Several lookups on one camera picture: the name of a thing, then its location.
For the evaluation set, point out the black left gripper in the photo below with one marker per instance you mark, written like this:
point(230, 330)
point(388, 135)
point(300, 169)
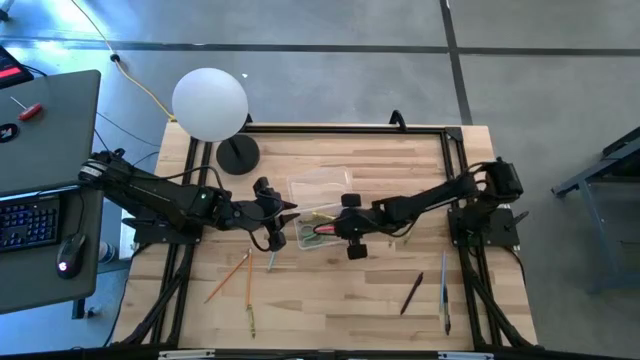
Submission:
point(245, 212)

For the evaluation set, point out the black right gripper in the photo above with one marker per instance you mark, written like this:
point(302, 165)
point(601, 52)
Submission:
point(357, 222)

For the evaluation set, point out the pink marker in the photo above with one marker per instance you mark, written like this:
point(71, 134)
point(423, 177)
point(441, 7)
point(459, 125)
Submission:
point(324, 230)

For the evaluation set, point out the yellow-green crayon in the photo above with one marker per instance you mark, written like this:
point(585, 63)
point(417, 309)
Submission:
point(250, 322)
point(324, 216)

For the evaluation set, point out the clear plastic supply box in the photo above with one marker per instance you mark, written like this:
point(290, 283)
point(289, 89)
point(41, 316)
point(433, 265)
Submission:
point(306, 220)

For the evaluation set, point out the clear plastic container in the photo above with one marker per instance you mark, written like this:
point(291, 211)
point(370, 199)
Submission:
point(320, 187)

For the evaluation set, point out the light green pencil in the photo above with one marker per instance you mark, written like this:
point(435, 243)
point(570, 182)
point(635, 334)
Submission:
point(271, 261)

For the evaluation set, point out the orange pencil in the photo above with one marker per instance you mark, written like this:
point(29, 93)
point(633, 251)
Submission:
point(248, 280)
point(226, 278)

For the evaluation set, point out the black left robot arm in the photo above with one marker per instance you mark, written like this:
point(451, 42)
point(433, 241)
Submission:
point(150, 192)

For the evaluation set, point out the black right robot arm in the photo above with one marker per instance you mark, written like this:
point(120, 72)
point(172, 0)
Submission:
point(430, 197)

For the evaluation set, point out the dark red pen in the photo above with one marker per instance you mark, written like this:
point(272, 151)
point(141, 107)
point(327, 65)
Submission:
point(411, 294)

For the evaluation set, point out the blue clear pen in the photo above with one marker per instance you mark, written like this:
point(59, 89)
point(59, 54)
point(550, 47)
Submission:
point(443, 280)

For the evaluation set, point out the white globe lamp black stand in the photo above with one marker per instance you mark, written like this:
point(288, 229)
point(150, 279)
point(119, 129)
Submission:
point(210, 105)

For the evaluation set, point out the white cup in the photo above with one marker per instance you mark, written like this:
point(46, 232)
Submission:
point(106, 252)

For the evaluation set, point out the black computer mouse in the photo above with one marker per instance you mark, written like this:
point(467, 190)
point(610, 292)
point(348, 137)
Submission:
point(70, 255)

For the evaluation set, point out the grey closed laptop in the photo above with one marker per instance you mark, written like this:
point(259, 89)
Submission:
point(50, 140)

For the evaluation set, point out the blue-grey metal cart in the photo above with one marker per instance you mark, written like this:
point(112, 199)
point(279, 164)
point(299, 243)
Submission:
point(585, 185)

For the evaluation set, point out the black backlit keyboard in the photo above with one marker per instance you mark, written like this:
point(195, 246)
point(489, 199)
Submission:
point(30, 225)

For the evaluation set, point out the grey desk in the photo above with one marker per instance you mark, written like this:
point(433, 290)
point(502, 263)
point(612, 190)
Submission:
point(40, 290)

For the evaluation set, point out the black device red screen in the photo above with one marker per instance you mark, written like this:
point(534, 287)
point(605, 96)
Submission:
point(12, 70)

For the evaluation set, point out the black aluminium table frame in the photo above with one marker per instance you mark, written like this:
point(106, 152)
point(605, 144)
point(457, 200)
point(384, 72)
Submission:
point(350, 129)

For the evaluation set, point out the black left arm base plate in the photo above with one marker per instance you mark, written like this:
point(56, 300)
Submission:
point(150, 234)

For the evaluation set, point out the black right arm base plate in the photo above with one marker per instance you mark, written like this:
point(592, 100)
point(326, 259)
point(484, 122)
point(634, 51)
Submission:
point(492, 232)

